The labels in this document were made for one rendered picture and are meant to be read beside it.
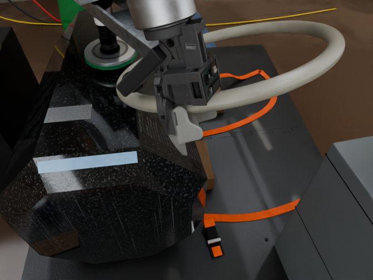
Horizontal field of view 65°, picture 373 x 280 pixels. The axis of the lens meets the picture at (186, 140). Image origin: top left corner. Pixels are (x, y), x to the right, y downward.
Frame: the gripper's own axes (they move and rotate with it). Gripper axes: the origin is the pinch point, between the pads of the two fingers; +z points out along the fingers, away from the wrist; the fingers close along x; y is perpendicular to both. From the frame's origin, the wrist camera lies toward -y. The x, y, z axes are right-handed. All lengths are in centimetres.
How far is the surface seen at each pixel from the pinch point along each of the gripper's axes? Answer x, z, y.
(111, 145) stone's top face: 20.4, 17.5, -41.9
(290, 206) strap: 89, 106, -1
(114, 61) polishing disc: 52, 0, -57
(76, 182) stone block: 8, 24, -50
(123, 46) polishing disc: 63, -3, -59
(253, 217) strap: 74, 103, -18
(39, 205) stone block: 1, 30, -64
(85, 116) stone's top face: 28, 11, -57
